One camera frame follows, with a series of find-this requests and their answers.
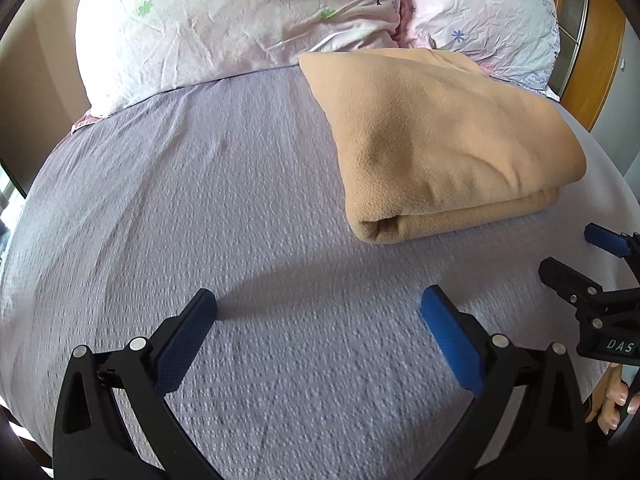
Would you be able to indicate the wooden bed headboard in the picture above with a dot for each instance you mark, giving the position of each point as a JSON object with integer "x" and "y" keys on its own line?
{"x": 602, "y": 55}

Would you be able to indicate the folded tan fleece blanket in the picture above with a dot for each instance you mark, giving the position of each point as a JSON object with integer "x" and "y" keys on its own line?
{"x": 440, "y": 140}

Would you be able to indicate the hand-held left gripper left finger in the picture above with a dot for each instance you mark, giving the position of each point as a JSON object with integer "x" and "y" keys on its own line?
{"x": 182, "y": 336}

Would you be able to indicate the pink floral pillow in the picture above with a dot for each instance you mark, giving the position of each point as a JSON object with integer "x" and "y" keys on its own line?
{"x": 480, "y": 15}

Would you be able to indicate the white floral pillow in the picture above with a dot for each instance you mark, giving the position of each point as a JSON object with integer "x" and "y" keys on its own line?
{"x": 225, "y": 25}

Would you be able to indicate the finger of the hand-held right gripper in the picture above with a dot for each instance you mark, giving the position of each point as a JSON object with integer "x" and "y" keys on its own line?
{"x": 570, "y": 280}
{"x": 607, "y": 239}

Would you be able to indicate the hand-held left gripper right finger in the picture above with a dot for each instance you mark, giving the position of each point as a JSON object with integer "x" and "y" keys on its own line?
{"x": 451, "y": 336}

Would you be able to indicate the person's right hand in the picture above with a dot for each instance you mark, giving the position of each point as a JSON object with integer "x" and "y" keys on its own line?
{"x": 614, "y": 396}

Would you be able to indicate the grey textured bed sheet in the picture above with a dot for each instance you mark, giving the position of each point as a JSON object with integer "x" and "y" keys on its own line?
{"x": 225, "y": 240}

